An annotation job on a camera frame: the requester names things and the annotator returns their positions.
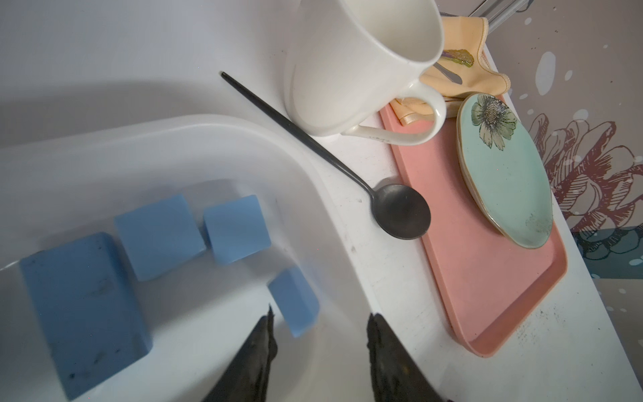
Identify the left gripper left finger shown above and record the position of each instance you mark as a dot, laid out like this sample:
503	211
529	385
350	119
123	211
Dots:
247	376

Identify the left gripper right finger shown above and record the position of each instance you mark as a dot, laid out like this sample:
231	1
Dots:
394	374

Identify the blue cube block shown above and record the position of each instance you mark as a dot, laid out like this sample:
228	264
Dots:
236	230

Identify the long blue block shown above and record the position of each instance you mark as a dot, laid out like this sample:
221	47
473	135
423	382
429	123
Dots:
87	310

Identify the blue block cluster piece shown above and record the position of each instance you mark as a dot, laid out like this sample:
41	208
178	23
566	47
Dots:
159	237

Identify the blue block cluster bottom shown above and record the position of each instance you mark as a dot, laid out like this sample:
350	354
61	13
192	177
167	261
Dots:
296	300

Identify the pink placemat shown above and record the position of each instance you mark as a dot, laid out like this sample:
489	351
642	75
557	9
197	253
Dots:
488	285

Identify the white plastic tray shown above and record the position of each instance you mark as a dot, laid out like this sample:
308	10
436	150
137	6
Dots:
199	314

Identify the black spoon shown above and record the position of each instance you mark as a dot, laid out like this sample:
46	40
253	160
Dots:
398	209

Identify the green flower plate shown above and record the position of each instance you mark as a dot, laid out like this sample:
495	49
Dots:
503	171

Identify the white ceramic mug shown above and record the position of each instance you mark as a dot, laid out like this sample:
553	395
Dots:
349	59

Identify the iridescent cutlery on napkin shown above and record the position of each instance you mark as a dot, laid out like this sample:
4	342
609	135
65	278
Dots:
451	60

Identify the yellow folded napkin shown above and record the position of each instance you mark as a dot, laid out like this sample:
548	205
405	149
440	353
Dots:
463	68

